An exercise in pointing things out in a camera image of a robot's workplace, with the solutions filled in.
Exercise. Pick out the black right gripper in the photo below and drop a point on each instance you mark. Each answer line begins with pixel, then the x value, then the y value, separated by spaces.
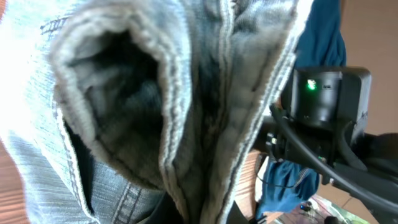
pixel 293 141

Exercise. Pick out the light blue denim shorts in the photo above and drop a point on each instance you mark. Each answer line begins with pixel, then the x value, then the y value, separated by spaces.
pixel 140 111

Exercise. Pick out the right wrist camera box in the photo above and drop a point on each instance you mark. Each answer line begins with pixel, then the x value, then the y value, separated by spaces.
pixel 321 96

